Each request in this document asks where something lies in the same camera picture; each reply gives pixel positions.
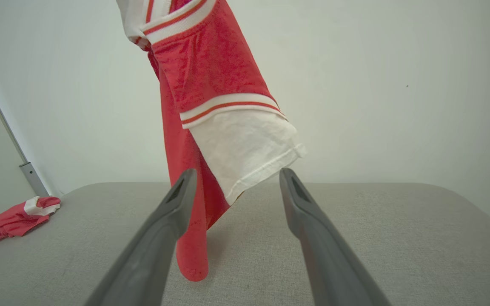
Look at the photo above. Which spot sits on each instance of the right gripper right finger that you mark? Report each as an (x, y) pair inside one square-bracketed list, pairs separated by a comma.
[(326, 255)]

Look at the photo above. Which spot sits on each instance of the grey metal partition frame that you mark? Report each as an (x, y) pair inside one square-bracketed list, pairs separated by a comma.
[(34, 178)]

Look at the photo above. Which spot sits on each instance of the red garment with white trim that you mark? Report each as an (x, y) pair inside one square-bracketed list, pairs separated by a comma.
[(11, 223)]

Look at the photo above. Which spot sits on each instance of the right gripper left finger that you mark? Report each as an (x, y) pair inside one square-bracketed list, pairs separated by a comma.
[(155, 246)]

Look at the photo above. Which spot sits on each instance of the red white jersey with number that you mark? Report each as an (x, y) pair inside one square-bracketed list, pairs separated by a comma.
[(211, 63)]

